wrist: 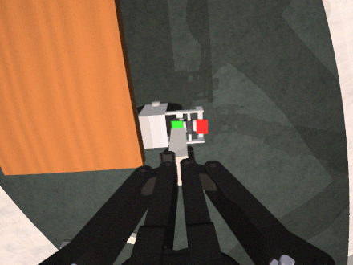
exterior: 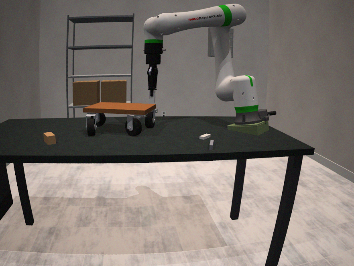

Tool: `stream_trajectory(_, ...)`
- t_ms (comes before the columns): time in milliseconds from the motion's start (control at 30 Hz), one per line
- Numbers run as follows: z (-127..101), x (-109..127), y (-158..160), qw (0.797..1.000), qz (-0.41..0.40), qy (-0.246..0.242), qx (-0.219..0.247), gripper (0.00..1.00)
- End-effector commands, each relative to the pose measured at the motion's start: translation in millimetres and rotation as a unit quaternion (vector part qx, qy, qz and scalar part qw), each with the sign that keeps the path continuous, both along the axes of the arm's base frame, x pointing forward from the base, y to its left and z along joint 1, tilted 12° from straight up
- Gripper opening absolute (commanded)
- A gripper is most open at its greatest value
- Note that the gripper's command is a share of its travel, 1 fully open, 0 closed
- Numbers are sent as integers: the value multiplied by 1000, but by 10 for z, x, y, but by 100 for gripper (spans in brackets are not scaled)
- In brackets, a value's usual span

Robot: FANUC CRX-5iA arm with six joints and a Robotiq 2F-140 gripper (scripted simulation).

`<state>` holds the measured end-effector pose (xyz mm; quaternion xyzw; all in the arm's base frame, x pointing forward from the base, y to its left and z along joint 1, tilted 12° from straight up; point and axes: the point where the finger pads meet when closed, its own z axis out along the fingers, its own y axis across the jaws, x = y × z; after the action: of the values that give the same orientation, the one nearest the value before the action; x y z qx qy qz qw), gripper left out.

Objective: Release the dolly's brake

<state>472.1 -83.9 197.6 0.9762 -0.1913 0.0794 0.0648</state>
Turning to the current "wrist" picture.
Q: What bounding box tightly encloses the wooden dolly on casters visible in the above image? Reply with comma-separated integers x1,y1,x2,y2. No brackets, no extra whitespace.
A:
0,0,208,175

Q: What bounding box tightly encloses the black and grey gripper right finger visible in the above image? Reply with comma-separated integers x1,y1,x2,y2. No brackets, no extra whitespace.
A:
178,128,335,265

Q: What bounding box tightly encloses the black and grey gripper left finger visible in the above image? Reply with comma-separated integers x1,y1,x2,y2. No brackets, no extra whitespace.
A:
38,128,181,265

